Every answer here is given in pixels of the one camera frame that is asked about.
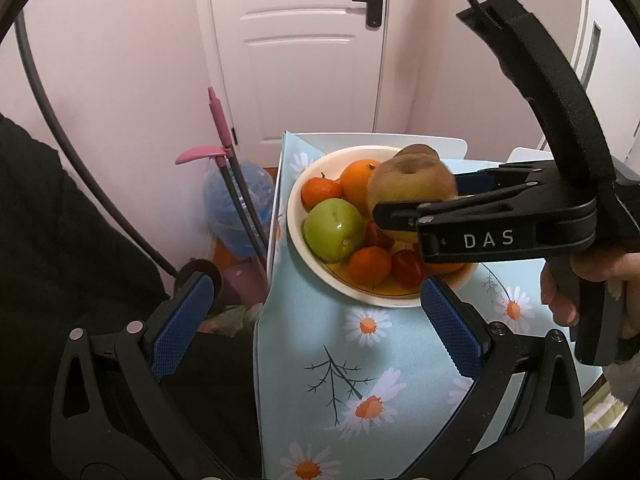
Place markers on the white chair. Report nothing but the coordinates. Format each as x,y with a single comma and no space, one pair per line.
350,139
525,155

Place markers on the crumpled plastic bag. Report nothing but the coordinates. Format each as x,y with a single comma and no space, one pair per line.
232,320

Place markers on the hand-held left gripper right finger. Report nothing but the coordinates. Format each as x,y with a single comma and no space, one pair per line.
450,330

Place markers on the blue plastic water jug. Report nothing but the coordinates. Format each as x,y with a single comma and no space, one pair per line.
255,185

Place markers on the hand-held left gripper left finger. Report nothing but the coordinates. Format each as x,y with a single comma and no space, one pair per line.
180,325

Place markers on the large orange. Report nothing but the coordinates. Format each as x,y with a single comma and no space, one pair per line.
445,267
357,182

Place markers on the pink box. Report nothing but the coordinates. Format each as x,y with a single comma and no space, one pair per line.
245,285

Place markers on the cream yellow bowl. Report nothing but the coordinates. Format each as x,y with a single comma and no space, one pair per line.
295,220

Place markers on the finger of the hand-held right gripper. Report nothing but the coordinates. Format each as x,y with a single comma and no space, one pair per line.
400,215
475,182

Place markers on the black clothing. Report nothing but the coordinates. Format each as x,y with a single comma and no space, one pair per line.
60,260

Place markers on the white panelled door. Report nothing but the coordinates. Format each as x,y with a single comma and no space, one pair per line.
300,85

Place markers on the red cherry tomato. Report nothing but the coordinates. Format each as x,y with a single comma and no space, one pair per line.
406,269
377,236

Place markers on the large green apple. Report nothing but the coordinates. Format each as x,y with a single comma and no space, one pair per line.
332,230

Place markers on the yellow-brown apple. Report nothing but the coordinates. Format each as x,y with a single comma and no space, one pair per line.
410,180

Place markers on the person's right hand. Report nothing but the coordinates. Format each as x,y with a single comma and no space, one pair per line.
560,295

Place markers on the dark round object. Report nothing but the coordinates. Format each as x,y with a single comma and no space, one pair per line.
210,270

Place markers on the small tangerine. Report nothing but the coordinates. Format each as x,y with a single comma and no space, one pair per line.
370,266
320,194

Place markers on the blue daisy print tablecloth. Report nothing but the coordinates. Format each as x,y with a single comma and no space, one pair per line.
310,330

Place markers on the pale green patterned cloth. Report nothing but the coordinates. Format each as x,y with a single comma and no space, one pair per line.
602,412

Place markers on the white wardrobe door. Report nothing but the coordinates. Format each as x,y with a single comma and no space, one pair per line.
620,60

